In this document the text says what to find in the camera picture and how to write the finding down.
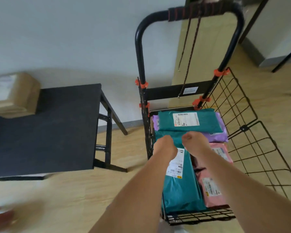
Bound black wire mesh cart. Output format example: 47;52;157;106
135;2;291;226

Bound black low metal table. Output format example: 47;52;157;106
0;83;128;181

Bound person's beige trousers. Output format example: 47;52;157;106
159;223;187;233

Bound person's left forearm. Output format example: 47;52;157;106
90;155;178;233

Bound person's left hand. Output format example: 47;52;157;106
153;135;178;161

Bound person's right forearm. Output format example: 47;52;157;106
196;148;291;233

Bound teal package yellow-corner label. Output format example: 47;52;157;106
155;130;207;214

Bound dark brown door frame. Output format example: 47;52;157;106
239;0;271;44

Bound small brown cardboard box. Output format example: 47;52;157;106
0;72;41;118

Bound person's right hand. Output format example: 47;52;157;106
182;131;211;158

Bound beige cabinet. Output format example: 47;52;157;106
169;12;238;108

